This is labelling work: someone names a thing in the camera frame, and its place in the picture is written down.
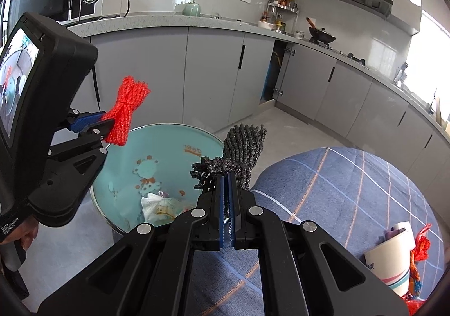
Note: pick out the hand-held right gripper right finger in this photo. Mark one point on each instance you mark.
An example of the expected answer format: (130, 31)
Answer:
(232, 217)

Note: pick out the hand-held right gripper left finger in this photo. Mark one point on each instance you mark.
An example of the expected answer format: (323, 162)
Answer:
(220, 217)

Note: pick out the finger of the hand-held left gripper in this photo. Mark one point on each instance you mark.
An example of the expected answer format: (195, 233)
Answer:
(81, 145)
(86, 121)

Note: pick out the red mesh net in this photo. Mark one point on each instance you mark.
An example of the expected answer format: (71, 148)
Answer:
(126, 108)

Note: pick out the black mesh net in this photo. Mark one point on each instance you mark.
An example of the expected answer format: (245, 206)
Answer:
(242, 147)

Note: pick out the teal plastic bin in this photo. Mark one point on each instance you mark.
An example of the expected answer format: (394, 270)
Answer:
(165, 147)

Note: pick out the white striped paper cup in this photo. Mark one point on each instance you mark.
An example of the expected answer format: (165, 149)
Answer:
(388, 259)

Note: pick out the red orange plastic bag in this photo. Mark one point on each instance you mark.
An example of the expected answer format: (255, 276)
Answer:
(420, 249)

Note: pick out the person's left hand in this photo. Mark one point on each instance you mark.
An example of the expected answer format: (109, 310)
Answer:
(30, 233)

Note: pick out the blue plaid tablecloth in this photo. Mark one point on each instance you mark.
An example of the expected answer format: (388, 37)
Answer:
(334, 196)

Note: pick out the grey kitchen base cabinets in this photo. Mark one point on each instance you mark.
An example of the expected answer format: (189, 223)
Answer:
(211, 66)

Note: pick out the blue gas cylinder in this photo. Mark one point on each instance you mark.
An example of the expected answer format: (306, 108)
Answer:
(269, 77)

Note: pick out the green teapot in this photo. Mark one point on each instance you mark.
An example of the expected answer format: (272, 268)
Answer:
(191, 8)

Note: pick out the white bowl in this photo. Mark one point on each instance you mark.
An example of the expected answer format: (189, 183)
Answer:
(266, 24)

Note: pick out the gas stove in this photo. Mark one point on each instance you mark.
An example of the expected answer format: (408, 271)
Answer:
(337, 50)

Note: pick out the black wok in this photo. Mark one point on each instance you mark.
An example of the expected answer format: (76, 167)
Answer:
(321, 34)

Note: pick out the metal spice rack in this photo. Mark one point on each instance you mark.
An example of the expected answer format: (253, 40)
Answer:
(283, 10)

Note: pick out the knife holder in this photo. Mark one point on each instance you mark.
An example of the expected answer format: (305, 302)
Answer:
(404, 73)

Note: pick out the bright window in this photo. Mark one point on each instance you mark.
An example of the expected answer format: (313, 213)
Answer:
(429, 56)

